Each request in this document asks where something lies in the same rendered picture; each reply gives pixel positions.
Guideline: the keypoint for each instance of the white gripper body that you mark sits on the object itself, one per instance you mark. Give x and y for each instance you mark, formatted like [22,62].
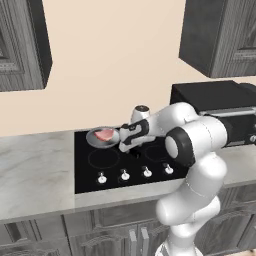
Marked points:
[130,144]

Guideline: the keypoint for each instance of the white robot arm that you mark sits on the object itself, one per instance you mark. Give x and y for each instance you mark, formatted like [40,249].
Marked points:
[200,186]

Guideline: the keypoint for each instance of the pink raw steak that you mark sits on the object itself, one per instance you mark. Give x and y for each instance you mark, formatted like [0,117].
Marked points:
[104,135]

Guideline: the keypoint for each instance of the grey frying pan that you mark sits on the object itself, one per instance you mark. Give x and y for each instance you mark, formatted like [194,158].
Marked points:
[95,141]

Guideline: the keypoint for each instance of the silver hob knob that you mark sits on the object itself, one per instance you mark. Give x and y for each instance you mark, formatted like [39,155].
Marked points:
[102,179]
[125,175]
[168,169]
[147,172]

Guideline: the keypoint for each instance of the black hob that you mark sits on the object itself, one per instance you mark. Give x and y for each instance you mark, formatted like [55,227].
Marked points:
[100,160]

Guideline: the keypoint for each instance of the dark grey drawer front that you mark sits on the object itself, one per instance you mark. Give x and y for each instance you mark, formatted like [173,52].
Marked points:
[123,213]

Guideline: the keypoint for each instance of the dark grey cupboard door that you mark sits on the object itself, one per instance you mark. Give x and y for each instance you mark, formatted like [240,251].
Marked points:
[156,240]
[30,240]
[100,243]
[233,230]

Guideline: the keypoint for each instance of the black microwave oven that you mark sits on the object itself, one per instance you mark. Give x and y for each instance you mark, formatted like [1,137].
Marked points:
[216,95]

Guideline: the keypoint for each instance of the dark grey wall cupboard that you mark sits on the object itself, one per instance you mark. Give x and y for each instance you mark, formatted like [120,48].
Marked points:
[220,33]
[23,43]

